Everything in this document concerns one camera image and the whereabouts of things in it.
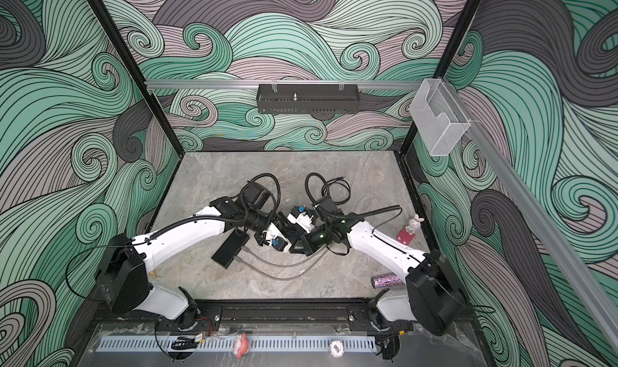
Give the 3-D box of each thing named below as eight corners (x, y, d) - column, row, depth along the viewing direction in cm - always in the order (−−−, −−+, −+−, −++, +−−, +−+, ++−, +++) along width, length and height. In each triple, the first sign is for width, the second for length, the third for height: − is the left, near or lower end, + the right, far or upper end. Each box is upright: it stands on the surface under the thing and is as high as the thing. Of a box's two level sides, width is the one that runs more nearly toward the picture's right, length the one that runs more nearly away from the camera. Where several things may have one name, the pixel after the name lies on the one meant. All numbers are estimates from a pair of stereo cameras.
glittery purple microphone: (372, 289, 81) (375, 286, 78) (369, 279, 83) (371, 275, 80) (399, 285, 82) (403, 281, 79) (395, 275, 84) (399, 271, 81)
